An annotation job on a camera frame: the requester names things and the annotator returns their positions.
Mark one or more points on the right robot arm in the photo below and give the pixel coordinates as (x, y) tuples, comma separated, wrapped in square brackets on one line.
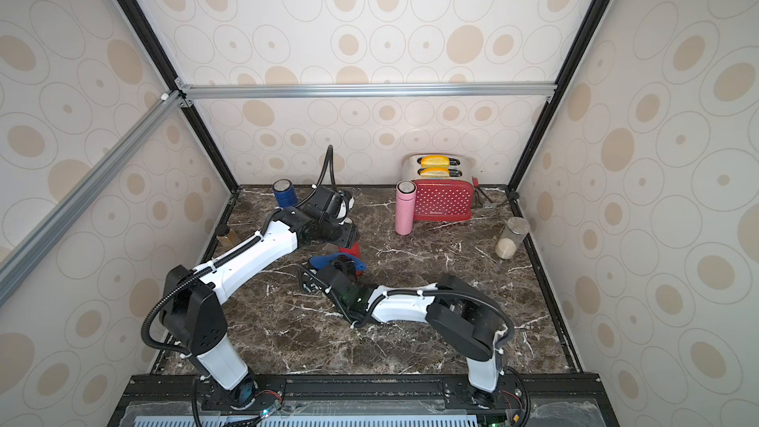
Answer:
[(468, 320)]

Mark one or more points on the blue thermos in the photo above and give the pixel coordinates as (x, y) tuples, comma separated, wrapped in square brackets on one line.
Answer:
[(285, 193)]

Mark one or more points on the left aluminium frame bar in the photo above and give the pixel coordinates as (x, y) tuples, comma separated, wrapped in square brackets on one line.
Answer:
[(23, 259)]

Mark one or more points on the small brown bottle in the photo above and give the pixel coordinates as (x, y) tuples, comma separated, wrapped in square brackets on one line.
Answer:
[(226, 237)]

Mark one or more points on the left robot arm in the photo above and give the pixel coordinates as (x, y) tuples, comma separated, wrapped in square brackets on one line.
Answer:
[(189, 319)]

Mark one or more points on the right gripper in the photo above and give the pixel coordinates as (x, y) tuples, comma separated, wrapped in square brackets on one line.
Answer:
[(323, 276)]

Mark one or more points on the left black frame post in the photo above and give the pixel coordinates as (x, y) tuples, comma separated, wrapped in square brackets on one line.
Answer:
[(162, 63)]

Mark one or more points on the red polka dot toaster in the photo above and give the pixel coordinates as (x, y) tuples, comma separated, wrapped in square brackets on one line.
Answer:
[(449, 200)]

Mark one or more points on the glass jar with powder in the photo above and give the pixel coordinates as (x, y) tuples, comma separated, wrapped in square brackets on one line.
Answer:
[(512, 236)]

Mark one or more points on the black frame post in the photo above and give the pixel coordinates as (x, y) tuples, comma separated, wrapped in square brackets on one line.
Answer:
[(576, 52), (162, 63)]

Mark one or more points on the right black frame post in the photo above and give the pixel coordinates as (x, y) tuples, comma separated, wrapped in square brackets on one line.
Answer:
[(576, 52)]

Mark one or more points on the blue cleaning cloth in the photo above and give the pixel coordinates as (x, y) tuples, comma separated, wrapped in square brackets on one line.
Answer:
[(320, 262)]

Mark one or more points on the pink thermos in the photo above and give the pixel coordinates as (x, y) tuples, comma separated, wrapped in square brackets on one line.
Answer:
[(405, 207)]

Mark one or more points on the rear yellow toast slice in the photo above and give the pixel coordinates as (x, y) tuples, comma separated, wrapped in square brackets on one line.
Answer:
[(430, 161)]

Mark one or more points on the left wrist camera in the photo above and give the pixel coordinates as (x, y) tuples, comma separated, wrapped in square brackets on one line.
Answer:
[(327, 204)]

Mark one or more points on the yellow toast slice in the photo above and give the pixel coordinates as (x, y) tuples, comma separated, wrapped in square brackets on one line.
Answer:
[(430, 161), (435, 173)]

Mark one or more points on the red thermos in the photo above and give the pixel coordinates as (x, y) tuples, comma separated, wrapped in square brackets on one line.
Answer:
[(354, 253)]

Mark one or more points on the horizontal aluminium frame bar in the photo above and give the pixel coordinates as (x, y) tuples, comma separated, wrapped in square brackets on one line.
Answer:
[(382, 90)]

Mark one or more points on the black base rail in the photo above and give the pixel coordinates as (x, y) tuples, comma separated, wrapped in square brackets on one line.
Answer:
[(398, 400)]

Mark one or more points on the front yellow toast slice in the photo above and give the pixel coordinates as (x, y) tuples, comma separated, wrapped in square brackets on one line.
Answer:
[(435, 173)]

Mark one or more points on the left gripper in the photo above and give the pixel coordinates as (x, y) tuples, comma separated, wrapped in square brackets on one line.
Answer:
[(350, 235)]

